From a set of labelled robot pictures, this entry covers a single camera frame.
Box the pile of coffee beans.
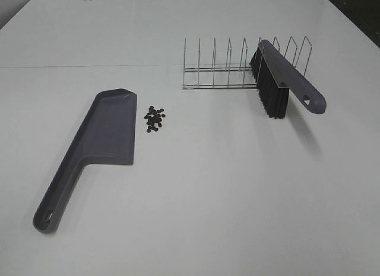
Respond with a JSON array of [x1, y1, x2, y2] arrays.
[[144, 106, 166, 133]]

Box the metal wire rack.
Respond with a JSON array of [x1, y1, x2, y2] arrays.
[[182, 36, 313, 90]]

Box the grey hand brush black bristles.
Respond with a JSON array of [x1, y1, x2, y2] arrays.
[[250, 39, 327, 119]]

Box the grey plastic dustpan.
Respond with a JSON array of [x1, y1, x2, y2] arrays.
[[33, 88, 137, 234]]

